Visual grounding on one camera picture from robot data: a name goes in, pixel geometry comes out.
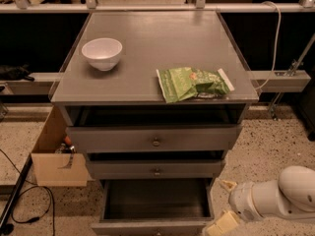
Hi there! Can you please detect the metal rail frame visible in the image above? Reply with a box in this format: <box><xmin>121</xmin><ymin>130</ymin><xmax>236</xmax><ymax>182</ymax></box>
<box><xmin>0</xmin><ymin>0</ymin><xmax>315</xmax><ymax>92</ymax></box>

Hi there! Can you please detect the green chip bag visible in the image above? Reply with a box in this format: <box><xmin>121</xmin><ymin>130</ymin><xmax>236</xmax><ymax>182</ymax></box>
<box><xmin>157</xmin><ymin>67</ymin><xmax>234</xmax><ymax>103</ymax></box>

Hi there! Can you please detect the grey middle drawer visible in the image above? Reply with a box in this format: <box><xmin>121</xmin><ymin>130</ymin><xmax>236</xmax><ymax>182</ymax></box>
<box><xmin>86</xmin><ymin>160</ymin><xmax>225</xmax><ymax>180</ymax></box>

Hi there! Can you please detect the grey drawer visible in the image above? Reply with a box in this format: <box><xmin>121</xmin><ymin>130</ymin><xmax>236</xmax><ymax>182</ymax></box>
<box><xmin>66</xmin><ymin>125</ymin><xmax>242</xmax><ymax>153</ymax></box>
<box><xmin>86</xmin><ymin>160</ymin><xmax>225</xmax><ymax>180</ymax></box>
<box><xmin>92</xmin><ymin>178</ymin><xmax>214</xmax><ymax>236</ymax></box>

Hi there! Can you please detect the grey bottom drawer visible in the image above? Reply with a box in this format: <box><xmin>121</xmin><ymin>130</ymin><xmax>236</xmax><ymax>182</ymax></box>
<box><xmin>92</xmin><ymin>178</ymin><xmax>214</xmax><ymax>236</ymax></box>

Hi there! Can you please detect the white bowl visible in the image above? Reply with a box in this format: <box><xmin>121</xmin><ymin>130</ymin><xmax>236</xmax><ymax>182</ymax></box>
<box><xmin>82</xmin><ymin>38</ymin><xmax>123</xmax><ymax>71</ymax></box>

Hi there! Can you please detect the white hanging cable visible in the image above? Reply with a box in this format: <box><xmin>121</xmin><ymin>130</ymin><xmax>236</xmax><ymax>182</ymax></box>
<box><xmin>254</xmin><ymin>0</ymin><xmax>283</xmax><ymax>91</ymax></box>

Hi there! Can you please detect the cardboard box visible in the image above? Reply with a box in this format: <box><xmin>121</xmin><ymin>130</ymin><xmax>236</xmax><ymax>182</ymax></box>
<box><xmin>31</xmin><ymin>107</ymin><xmax>89</xmax><ymax>187</ymax></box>

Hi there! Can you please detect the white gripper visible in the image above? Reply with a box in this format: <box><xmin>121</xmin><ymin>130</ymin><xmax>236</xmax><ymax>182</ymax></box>
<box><xmin>205</xmin><ymin>180</ymin><xmax>263</xmax><ymax>236</ymax></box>

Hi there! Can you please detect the grey drawer cabinet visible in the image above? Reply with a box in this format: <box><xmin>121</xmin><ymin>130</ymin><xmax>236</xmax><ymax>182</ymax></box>
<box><xmin>48</xmin><ymin>10</ymin><xmax>260</xmax><ymax>182</ymax></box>

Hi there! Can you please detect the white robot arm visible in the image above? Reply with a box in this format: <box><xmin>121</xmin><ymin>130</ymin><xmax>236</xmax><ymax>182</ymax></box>
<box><xmin>202</xmin><ymin>166</ymin><xmax>315</xmax><ymax>236</ymax></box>

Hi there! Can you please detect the black object on shelf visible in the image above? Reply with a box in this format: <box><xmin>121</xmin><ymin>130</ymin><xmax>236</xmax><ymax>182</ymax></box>
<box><xmin>0</xmin><ymin>64</ymin><xmax>34</xmax><ymax>82</ymax></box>

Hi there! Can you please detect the black floor cable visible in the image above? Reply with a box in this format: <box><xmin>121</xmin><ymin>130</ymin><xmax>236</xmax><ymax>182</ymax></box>
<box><xmin>0</xmin><ymin>148</ymin><xmax>56</xmax><ymax>236</ymax></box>

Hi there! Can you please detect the grey top drawer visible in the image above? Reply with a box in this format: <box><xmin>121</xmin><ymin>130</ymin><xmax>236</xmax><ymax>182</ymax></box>
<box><xmin>66</xmin><ymin>125</ymin><xmax>242</xmax><ymax>153</ymax></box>

